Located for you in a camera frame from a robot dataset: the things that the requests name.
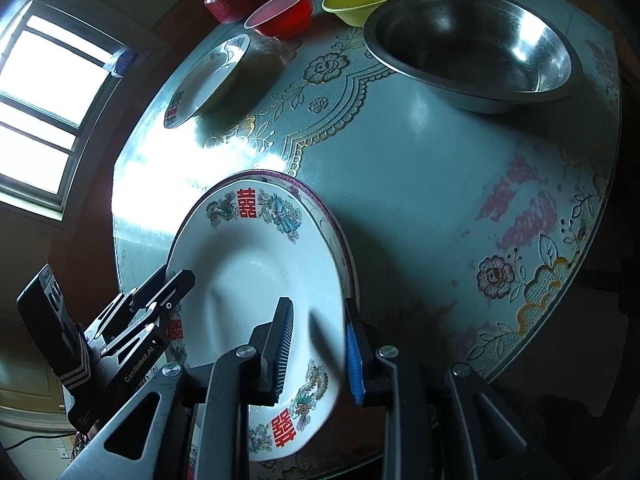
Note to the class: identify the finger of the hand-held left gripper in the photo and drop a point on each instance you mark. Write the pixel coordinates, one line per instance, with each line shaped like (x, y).
(177, 290)
(142, 292)

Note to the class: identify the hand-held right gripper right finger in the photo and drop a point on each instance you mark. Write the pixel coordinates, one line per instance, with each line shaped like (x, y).
(353, 360)

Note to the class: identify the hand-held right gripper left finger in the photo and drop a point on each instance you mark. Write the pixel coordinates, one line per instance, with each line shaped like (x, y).
(280, 350)

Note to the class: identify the white plate with red print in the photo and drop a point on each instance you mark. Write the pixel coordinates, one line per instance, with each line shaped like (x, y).
(240, 270)

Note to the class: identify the pink-rimmed white plate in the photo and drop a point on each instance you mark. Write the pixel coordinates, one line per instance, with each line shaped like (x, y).
(324, 220)

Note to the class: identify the red plastic bowl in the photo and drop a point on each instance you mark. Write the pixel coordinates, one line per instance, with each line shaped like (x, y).
(285, 15)

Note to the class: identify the pale lace floral tablecloth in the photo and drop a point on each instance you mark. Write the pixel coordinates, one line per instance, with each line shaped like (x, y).
(425, 160)

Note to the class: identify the small white patterned plate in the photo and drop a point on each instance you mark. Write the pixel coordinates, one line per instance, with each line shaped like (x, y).
(210, 75)

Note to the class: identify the window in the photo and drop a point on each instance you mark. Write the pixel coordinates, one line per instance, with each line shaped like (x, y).
(45, 85)

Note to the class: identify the stainless steel basin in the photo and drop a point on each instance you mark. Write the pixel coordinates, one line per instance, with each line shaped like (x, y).
(475, 45)

